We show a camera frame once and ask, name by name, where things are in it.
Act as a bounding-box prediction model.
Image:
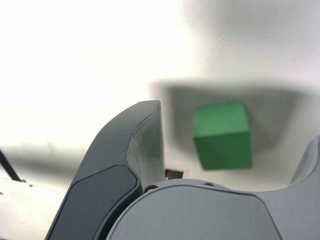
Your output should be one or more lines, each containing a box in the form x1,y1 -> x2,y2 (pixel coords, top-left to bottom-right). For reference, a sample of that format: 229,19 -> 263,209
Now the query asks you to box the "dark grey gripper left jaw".
46,99 -> 167,240

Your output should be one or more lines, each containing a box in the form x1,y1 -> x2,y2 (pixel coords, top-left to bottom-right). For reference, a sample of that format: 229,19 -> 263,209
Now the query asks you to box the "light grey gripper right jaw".
106,135 -> 320,240

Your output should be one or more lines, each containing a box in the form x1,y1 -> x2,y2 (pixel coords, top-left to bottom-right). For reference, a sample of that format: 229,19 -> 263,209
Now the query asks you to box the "green cube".
192,100 -> 253,172

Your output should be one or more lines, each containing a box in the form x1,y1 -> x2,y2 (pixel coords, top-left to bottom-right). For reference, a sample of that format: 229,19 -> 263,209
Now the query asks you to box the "black tape strip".
0,147 -> 23,181

